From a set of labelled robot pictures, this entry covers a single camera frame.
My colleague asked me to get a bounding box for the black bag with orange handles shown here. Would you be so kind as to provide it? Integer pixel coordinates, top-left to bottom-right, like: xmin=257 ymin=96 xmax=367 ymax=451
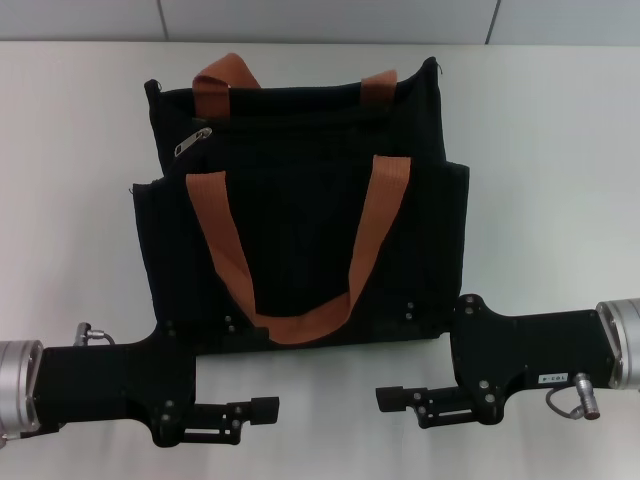
xmin=130 ymin=56 xmax=471 ymax=356

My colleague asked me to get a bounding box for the left gripper cable with plug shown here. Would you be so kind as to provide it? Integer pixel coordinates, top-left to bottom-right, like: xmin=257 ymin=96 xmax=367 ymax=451
xmin=74 ymin=323 xmax=117 ymax=347

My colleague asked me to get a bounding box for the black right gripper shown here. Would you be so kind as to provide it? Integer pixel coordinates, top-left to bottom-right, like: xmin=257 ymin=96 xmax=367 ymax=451
xmin=375 ymin=293 xmax=612 ymax=430

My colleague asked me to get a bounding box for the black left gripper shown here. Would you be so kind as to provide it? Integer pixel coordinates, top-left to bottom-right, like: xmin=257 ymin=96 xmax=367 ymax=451
xmin=36 ymin=312 xmax=281 ymax=447

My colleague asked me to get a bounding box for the silver zipper pull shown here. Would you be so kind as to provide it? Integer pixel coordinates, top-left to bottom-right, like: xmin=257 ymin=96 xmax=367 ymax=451
xmin=173 ymin=127 xmax=213 ymax=157

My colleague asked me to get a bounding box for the gripper cable with plug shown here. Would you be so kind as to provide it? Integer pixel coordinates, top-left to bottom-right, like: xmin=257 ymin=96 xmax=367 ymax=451
xmin=544 ymin=372 xmax=595 ymax=417
xmin=74 ymin=323 xmax=117 ymax=347

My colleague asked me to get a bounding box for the right gripper cable with plug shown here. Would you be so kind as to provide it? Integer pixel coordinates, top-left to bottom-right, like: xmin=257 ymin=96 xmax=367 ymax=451
xmin=544 ymin=372 xmax=595 ymax=417

